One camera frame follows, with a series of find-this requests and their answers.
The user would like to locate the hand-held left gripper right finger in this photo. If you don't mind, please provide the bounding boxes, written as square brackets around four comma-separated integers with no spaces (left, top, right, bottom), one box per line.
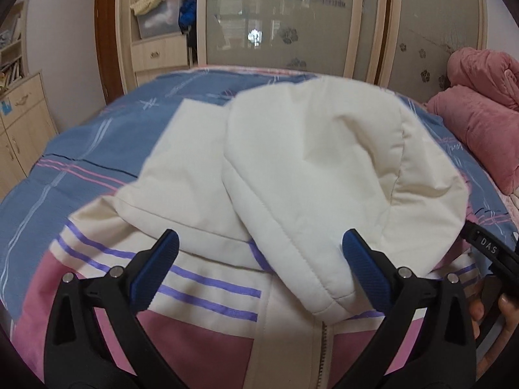
[342,229,477,389]

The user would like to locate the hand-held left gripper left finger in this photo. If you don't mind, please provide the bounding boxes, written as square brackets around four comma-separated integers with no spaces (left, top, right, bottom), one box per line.
[44,229,181,389]

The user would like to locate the cream and pink hooded jacket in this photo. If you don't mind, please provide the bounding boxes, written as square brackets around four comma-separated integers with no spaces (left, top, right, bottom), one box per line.
[8,76,507,389]

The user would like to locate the person's right hand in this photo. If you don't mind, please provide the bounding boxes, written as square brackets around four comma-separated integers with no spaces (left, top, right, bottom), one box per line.
[468,281,519,373]

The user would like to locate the pink quilt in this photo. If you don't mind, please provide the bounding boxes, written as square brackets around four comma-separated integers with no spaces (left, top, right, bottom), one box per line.
[425,46,519,196]

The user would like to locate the blue patterned bed sheet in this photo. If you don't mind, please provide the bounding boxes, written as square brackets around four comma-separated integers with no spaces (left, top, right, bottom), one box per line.
[0,65,519,325]

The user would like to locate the light wooden cabinet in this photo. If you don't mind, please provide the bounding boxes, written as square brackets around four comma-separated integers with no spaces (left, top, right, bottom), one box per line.
[0,71,60,200]

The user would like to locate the wooden wardrobe drawer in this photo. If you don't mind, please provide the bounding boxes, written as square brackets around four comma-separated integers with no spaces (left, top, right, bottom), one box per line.
[131,36,190,70]

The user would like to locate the row of books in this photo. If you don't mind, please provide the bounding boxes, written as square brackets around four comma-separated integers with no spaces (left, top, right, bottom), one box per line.
[0,59,24,88]

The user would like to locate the clear plastic storage box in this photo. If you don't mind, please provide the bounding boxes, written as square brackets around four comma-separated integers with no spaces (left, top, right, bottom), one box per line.
[135,0,184,40]

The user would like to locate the blue garment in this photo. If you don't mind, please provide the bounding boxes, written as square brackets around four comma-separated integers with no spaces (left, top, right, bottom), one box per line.
[178,0,198,30]

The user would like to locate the yellow knit cloth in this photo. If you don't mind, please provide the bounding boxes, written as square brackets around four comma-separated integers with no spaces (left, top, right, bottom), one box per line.
[129,0,168,17]

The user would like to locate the wooden wardrobe with frosted doors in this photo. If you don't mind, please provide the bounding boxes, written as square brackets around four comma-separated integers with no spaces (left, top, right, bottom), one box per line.
[115,0,488,104]

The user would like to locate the wooden bookshelf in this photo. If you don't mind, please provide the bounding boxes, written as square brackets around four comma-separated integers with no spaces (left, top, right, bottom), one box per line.
[0,0,30,90]

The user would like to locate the brown door frame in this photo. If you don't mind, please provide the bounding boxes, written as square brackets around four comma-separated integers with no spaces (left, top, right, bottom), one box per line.
[94,0,125,103]

